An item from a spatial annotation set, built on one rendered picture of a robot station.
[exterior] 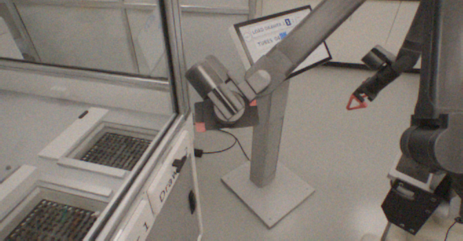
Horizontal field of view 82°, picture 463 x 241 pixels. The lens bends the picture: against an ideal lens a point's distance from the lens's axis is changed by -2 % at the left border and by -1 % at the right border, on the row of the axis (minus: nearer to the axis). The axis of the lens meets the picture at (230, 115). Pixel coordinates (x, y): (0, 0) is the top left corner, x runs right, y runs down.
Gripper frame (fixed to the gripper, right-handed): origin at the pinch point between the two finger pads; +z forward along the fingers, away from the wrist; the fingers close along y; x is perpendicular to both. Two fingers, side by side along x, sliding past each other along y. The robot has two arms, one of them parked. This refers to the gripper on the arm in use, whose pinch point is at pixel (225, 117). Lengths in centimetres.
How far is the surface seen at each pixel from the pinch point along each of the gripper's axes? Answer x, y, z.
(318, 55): -33, -54, 62
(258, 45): -35, -20, 46
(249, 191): 41, -17, 122
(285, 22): -48, -36, 54
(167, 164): 11.2, 19.1, 21.1
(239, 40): -36, -12, 43
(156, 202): 21.7, 22.9, 17.3
